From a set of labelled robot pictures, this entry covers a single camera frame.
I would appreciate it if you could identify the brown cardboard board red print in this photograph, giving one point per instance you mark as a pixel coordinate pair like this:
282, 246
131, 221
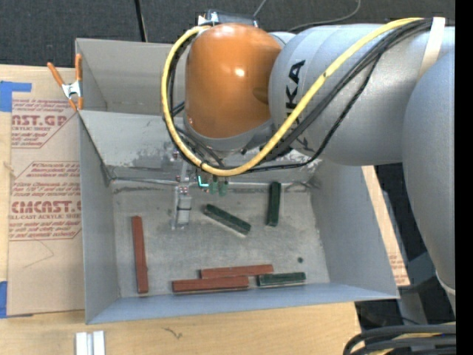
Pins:
44, 268

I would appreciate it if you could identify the grey metal bin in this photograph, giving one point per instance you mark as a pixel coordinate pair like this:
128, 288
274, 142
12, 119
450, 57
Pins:
229, 250

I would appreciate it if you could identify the red-brown flat block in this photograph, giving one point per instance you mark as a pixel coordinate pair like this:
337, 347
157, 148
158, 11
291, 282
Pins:
210, 284
140, 253
236, 271

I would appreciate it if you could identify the dark green flat block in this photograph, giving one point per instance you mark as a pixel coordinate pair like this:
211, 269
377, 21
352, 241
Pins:
227, 218
273, 203
281, 279

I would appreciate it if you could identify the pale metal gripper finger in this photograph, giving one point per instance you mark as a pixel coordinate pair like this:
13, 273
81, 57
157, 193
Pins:
173, 213
184, 213

